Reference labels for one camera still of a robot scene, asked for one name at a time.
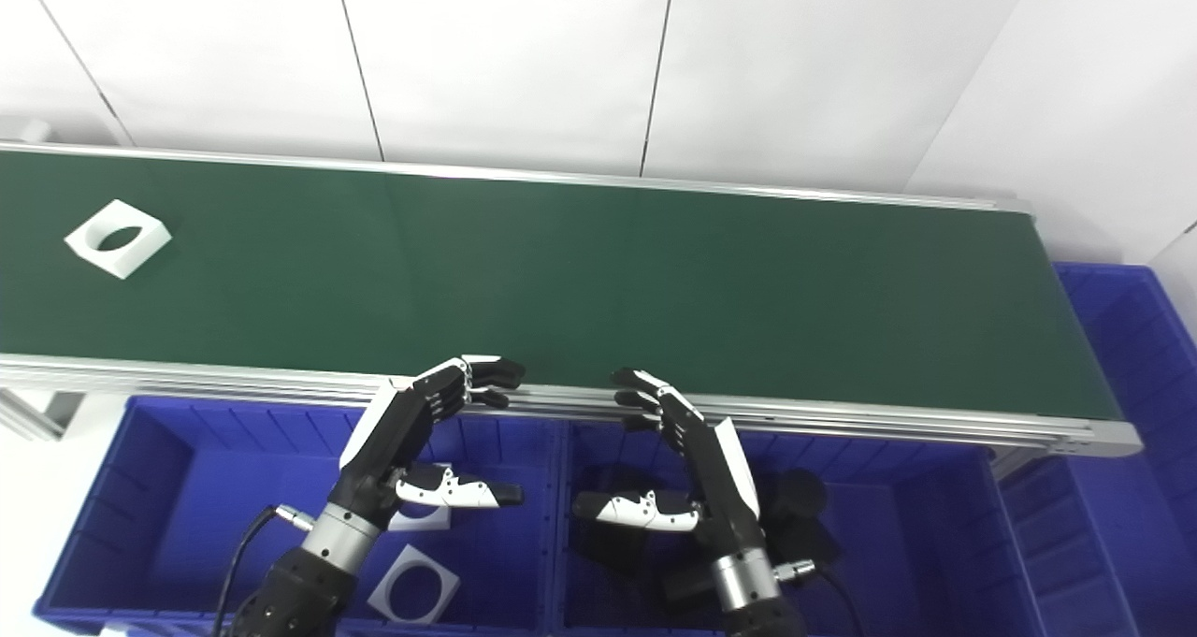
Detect aluminium conveyor leg frame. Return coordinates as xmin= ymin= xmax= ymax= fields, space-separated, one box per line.
xmin=0 ymin=386 xmax=87 ymax=442

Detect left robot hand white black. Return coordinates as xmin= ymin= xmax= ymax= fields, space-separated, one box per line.
xmin=327 ymin=356 xmax=526 ymax=528

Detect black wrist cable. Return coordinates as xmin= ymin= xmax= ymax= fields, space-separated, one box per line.
xmin=212 ymin=503 xmax=316 ymax=637
xmin=774 ymin=558 xmax=867 ymax=637

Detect blue plastic bin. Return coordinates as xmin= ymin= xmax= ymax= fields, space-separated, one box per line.
xmin=550 ymin=418 xmax=1050 ymax=637
xmin=33 ymin=395 xmax=564 ymax=637
xmin=999 ymin=262 xmax=1197 ymax=637

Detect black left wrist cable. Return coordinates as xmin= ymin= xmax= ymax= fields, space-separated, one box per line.
xmin=212 ymin=503 xmax=316 ymax=637

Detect green conveyor belt aluminium frame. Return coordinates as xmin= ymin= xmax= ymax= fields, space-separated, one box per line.
xmin=0 ymin=139 xmax=1144 ymax=458

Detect black block part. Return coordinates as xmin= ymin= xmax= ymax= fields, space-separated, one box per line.
xmin=572 ymin=464 xmax=688 ymax=582

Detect black round part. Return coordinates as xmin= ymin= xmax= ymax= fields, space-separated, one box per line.
xmin=759 ymin=469 xmax=829 ymax=528

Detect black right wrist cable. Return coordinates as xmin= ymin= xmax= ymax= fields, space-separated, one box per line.
xmin=774 ymin=558 xmax=867 ymax=637

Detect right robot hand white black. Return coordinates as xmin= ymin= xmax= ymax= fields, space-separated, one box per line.
xmin=571 ymin=368 xmax=765 ymax=560

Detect white square part round hole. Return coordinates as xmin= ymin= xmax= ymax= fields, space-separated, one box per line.
xmin=367 ymin=544 xmax=462 ymax=625
xmin=387 ymin=463 xmax=453 ymax=532
xmin=64 ymin=199 xmax=173 ymax=280

